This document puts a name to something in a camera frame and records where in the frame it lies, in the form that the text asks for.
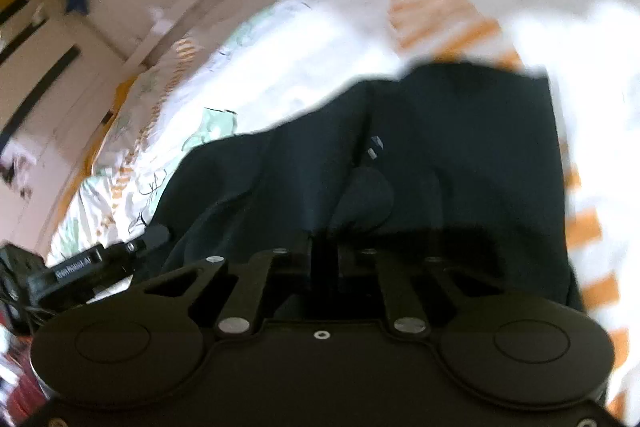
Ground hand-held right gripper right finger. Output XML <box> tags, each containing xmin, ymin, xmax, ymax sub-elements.
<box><xmin>320</xmin><ymin>234</ymin><xmax>506</xmax><ymax>338</ymax></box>

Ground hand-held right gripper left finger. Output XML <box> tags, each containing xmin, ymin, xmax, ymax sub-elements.
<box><xmin>132</xmin><ymin>232</ymin><xmax>313</xmax><ymax>338</ymax></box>

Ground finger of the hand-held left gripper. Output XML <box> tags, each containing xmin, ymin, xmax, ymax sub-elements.
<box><xmin>127</xmin><ymin>226</ymin><xmax>171</xmax><ymax>258</ymax></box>

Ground black hoodie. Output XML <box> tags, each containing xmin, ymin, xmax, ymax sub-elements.
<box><xmin>127</xmin><ymin>59</ymin><xmax>586</xmax><ymax>323</ymax></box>

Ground dark red cloth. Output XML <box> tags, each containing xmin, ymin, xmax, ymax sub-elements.
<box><xmin>0</xmin><ymin>322</ymin><xmax>51</xmax><ymax>427</ymax></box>

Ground leaf printed white duvet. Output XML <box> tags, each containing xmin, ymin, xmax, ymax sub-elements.
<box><xmin>47</xmin><ymin>0</ymin><xmax>640</xmax><ymax>418</ymax></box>

